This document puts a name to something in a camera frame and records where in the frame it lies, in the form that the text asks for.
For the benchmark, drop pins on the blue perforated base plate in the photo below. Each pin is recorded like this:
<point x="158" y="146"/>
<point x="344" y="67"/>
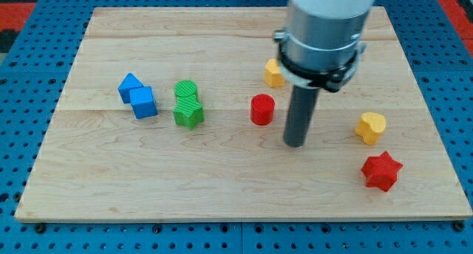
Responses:
<point x="36" y="68"/>

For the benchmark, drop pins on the green cylinder block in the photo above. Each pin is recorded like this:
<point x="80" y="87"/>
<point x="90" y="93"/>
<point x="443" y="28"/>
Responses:
<point x="186" y="89"/>

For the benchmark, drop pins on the red cylinder block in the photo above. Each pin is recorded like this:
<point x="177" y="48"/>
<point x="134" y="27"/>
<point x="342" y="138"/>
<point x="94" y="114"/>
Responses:
<point x="262" y="109"/>

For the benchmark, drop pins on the yellow pentagon block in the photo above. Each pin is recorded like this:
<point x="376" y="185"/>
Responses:
<point x="273" y="76"/>

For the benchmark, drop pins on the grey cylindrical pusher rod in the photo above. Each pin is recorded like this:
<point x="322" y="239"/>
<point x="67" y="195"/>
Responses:
<point x="299" y="115"/>

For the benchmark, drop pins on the red star block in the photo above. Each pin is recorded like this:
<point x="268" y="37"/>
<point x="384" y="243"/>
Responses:
<point x="381" y="171"/>

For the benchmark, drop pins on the yellow heart block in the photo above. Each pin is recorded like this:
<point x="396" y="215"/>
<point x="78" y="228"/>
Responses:
<point x="370" y="127"/>

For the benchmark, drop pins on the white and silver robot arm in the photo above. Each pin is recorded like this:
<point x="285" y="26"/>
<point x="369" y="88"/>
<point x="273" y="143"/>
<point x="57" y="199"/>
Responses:
<point x="318" y="46"/>

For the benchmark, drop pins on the blue cube block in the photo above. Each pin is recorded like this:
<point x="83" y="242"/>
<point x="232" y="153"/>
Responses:
<point x="142" y="102"/>

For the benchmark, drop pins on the green star block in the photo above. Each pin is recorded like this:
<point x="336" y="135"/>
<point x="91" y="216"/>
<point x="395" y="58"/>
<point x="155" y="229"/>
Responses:
<point x="188" y="112"/>

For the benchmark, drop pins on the light wooden board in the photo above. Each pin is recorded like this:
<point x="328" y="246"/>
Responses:
<point x="98" y="163"/>

